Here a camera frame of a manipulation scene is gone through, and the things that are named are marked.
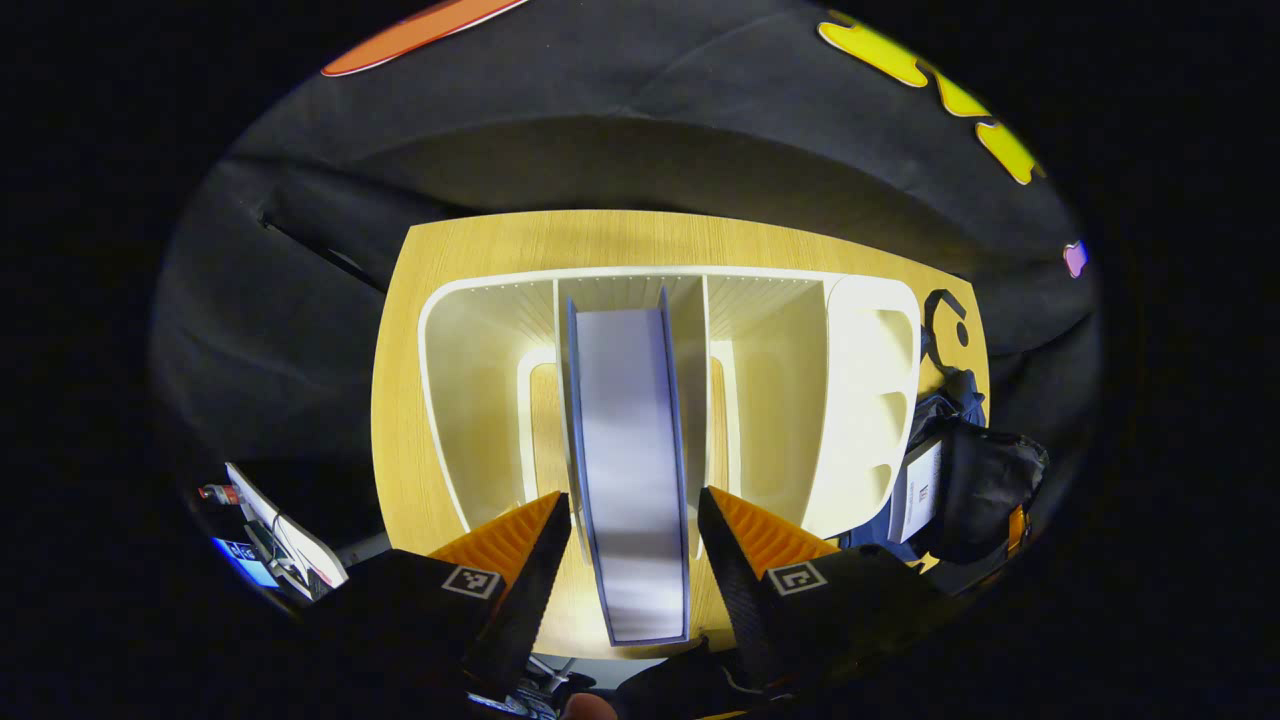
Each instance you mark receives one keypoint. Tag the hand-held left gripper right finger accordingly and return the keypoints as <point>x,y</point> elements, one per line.
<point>735,590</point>

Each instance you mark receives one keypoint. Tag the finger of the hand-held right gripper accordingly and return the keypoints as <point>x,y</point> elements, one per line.
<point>1017,530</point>

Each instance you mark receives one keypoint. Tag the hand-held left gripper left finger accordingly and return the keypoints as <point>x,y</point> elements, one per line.
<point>530,600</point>

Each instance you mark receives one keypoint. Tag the blue schoolbag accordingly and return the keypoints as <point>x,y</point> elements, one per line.
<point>985,480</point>

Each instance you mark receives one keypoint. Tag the white plastic bookshelf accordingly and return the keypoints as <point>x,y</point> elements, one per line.
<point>860,400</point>

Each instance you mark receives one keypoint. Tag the blue lit screen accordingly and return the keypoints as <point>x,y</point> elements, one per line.
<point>245,560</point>

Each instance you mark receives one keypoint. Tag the small red white object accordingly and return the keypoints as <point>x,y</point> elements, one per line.
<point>218,493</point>

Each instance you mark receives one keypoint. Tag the black backdrop cloth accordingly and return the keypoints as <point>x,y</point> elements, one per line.
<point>600,100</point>

